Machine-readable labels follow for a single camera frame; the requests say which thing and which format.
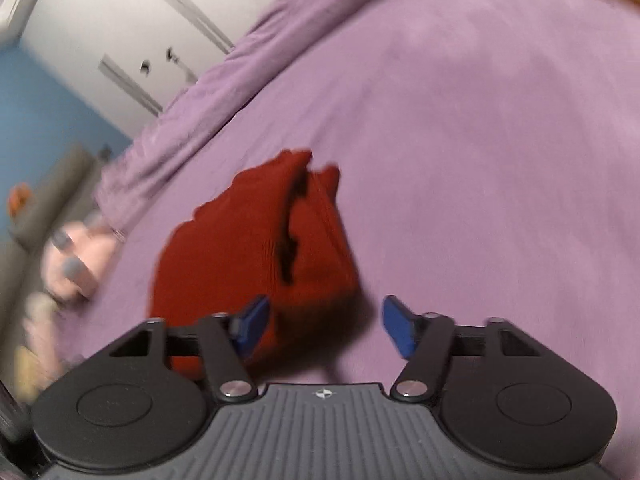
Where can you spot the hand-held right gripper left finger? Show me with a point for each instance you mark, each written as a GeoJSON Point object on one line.
{"type": "Point", "coordinates": [253, 325]}

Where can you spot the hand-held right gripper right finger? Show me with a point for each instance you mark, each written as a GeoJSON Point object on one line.
{"type": "Point", "coordinates": [397, 327]}

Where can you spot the red knit sweater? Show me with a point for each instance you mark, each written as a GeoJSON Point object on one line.
{"type": "Point", "coordinates": [235, 255]}

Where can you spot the purple bed sheet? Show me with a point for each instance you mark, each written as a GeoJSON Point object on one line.
{"type": "Point", "coordinates": [450, 160]}

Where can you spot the pink plush toy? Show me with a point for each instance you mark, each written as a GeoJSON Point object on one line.
{"type": "Point", "coordinates": [82, 260]}

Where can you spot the purple fleece blanket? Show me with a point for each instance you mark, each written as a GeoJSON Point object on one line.
{"type": "Point", "coordinates": [200, 105]}

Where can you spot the grey sofa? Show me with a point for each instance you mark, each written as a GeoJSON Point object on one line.
{"type": "Point", "coordinates": [45, 195]}

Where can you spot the small orange object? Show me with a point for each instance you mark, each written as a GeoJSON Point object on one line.
{"type": "Point", "coordinates": [19, 199]}

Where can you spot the white wardrobe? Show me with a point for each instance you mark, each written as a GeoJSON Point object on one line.
{"type": "Point", "coordinates": [115, 25]}

